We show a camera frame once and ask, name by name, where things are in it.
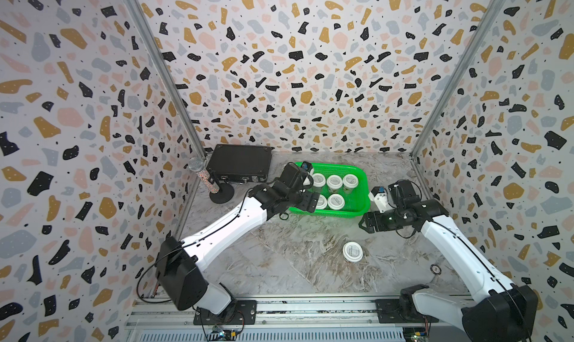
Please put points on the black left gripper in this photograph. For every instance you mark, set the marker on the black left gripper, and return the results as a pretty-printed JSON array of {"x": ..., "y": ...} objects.
[{"x": 306, "y": 204}]

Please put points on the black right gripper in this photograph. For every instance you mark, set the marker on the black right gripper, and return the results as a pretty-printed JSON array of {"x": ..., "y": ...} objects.
[{"x": 377, "y": 225}]

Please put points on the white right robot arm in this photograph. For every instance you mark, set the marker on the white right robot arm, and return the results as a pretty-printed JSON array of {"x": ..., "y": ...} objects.
[{"x": 498, "y": 310}]

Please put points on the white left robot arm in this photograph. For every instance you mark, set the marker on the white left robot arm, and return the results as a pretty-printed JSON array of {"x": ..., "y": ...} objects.
[{"x": 180, "y": 264}]

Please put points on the green plastic basket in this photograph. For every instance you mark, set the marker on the green plastic basket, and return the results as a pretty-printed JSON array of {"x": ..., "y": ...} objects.
[{"x": 356, "y": 202}]

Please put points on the black ribbed hard case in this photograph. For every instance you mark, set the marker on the black ribbed hard case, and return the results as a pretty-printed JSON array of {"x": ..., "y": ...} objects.
[{"x": 240, "y": 163}]

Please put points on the black microphone stand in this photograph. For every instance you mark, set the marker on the black microphone stand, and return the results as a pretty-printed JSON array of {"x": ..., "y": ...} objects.
[{"x": 225, "y": 191}]

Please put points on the rhinestone silver microphone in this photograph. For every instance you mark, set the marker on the rhinestone silver microphone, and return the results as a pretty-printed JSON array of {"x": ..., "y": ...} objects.
[{"x": 198, "y": 166}]

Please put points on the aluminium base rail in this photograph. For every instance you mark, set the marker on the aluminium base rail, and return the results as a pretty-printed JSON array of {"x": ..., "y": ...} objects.
[{"x": 331, "y": 317}]

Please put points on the aluminium corner post left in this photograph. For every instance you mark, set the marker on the aluminium corner post left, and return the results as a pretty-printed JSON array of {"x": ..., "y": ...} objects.
[{"x": 156, "y": 57}]

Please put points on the aluminium corner post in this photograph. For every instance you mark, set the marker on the aluminium corner post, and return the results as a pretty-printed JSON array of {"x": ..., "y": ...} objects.
[
  {"x": 461, "y": 68},
  {"x": 156, "y": 57}
]

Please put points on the aluminium corner post right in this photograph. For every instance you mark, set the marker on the aluminium corner post right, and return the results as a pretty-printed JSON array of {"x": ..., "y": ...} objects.
[{"x": 461, "y": 68}]

